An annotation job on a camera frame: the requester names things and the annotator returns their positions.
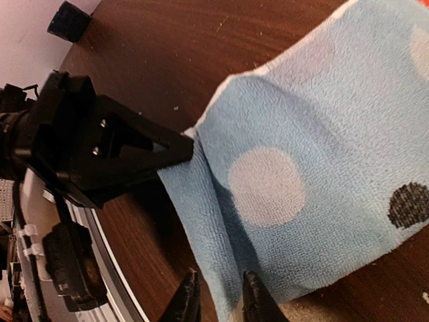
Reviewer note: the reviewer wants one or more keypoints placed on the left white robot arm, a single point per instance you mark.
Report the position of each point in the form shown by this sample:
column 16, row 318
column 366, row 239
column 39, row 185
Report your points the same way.
column 20, row 234

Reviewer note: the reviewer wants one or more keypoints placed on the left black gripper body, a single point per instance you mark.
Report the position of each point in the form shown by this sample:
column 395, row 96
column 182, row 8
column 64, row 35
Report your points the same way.
column 40, row 134

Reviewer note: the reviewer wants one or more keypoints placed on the blue polka dot towel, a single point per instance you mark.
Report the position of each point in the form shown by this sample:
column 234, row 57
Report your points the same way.
column 314, row 164

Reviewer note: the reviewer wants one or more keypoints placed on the dark blue mug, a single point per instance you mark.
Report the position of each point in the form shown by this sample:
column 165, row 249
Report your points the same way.
column 69, row 23

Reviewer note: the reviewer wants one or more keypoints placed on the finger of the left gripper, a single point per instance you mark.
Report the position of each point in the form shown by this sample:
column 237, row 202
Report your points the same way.
column 113, row 150

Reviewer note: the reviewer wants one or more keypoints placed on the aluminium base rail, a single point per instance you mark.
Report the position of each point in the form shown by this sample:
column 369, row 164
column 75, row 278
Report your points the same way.
column 122, row 304

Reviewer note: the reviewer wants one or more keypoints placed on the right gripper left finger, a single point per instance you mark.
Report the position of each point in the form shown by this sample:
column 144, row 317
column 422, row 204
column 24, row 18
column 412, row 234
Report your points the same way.
column 185, row 304

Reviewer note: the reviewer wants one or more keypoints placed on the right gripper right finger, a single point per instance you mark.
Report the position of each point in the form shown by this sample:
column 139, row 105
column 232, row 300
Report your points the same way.
column 258, row 304

